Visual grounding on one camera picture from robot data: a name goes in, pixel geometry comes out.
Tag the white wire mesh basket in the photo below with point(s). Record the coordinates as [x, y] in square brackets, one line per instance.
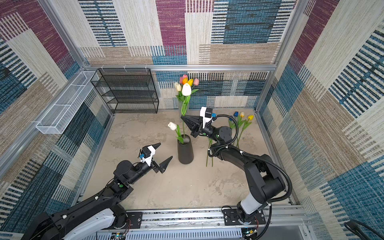
[58, 117]

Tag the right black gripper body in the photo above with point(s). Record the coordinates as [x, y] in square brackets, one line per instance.
[208, 131]

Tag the black wire shelf rack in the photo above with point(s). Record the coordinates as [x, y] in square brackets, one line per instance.
[129, 90]

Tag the tulip bunch blue yellow white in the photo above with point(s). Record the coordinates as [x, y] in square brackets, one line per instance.
[243, 123]

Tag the pink tulip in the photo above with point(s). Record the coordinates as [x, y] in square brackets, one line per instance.
[183, 79]

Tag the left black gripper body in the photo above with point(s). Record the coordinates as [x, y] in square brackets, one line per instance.
[154, 167]

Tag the tulip bunch yellow orange pink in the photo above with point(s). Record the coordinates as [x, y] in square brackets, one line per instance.
[193, 83]

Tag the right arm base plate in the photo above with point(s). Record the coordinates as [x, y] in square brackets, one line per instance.
[234, 217]

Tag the aluminium frame crossbar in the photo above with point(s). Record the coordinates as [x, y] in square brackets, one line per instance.
[191, 68]

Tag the clear glass vase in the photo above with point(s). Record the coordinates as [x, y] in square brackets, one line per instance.
[183, 109]

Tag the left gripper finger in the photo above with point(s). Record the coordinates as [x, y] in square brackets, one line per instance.
[163, 165]
[154, 147]

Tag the dark cylindrical vase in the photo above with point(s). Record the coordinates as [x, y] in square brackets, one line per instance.
[185, 150]

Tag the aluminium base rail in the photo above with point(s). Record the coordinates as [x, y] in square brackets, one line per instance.
[284, 222]

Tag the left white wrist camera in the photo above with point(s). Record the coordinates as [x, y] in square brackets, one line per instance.
[146, 155]

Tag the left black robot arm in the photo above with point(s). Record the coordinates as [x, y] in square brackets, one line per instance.
[102, 210]

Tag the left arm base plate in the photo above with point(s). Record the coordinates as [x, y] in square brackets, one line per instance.
[129, 220]

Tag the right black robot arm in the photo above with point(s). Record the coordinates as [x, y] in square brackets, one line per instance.
[267, 182]

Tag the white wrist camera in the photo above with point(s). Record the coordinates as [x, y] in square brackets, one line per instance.
[207, 116]
[146, 155]

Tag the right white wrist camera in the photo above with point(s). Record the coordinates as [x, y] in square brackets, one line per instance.
[207, 116]

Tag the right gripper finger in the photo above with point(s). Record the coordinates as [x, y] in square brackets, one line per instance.
[195, 130]
[192, 121]

